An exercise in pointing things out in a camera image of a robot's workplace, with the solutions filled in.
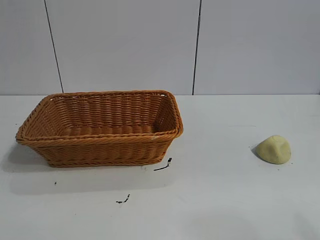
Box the pale yellow egg yolk pastry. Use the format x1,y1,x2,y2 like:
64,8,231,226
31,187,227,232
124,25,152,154
254,134,293,165

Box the brown woven wicker basket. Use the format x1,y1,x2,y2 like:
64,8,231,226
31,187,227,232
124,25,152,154
16,89,185,168

